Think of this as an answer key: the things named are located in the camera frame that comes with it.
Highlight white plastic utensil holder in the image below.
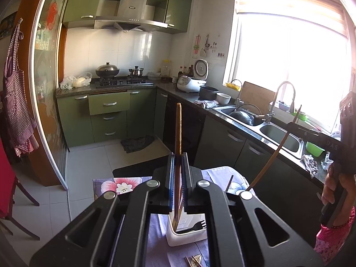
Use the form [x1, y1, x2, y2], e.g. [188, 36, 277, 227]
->
[165, 166, 246, 247]

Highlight person's right hand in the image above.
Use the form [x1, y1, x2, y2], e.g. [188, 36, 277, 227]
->
[321, 162, 356, 227]

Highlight sliding glass door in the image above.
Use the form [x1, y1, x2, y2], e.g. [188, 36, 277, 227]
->
[28, 0, 68, 190]

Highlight pink sleeve forearm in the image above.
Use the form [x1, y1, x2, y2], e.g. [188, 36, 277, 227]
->
[314, 207, 355, 266]

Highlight green lower kitchen cabinets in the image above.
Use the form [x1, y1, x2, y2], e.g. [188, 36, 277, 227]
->
[56, 83, 198, 149]

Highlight red chair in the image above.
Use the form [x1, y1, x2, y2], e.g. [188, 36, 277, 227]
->
[0, 143, 40, 241]

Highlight black pot on counter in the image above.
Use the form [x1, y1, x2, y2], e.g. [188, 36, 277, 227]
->
[199, 86, 219, 101]

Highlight leaning brown chopstick in holder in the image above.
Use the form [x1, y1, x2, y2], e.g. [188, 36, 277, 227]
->
[225, 175, 234, 192]

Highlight black wok with lid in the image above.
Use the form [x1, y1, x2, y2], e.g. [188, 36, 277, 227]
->
[95, 62, 119, 78]

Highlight dark floor mat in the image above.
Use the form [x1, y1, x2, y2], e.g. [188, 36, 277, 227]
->
[121, 135, 155, 153]

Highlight chrome kitchen faucet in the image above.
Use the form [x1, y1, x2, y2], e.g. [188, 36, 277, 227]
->
[267, 81, 297, 123]

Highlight plastic bag on counter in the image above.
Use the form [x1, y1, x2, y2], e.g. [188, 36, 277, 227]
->
[60, 72, 92, 90]

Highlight purple floral tablecloth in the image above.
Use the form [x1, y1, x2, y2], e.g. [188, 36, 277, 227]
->
[92, 169, 257, 267]

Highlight stainless steel sink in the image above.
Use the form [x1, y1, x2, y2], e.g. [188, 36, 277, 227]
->
[214, 105, 305, 159]

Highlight small steel pot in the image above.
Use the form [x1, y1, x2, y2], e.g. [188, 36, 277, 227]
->
[129, 66, 144, 76]

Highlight wooden cutting board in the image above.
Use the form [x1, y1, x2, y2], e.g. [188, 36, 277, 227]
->
[240, 81, 275, 114]

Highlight green plastic basin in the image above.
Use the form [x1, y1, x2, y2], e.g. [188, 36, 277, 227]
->
[305, 142, 325, 157]

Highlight steel range hood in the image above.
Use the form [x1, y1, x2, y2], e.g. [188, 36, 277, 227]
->
[94, 0, 168, 32]

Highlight black fork in holder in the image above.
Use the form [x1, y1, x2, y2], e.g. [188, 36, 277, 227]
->
[176, 220, 206, 234]

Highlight checkered hanging apron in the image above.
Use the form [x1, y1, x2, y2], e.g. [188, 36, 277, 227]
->
[3, 19, 39, 157]

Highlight brown chopstick on table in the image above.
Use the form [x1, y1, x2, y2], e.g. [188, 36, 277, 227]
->
[185, 254, 204, 267]

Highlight black gas stove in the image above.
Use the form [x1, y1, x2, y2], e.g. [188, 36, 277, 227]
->
[95, 76, 154, 88]

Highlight brown chopstick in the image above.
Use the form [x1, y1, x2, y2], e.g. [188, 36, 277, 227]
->
[172, 103, 182, 231]
[225, 175, 234, 192]
[185, 254, 204, 267]
[245, 104, 303, 192]

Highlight white rice cooker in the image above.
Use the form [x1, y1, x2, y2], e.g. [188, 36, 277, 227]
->
[177, 59, 209, 93]

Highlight white bowl on counter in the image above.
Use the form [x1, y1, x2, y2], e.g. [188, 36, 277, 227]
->
[216, 92, 231, 105]

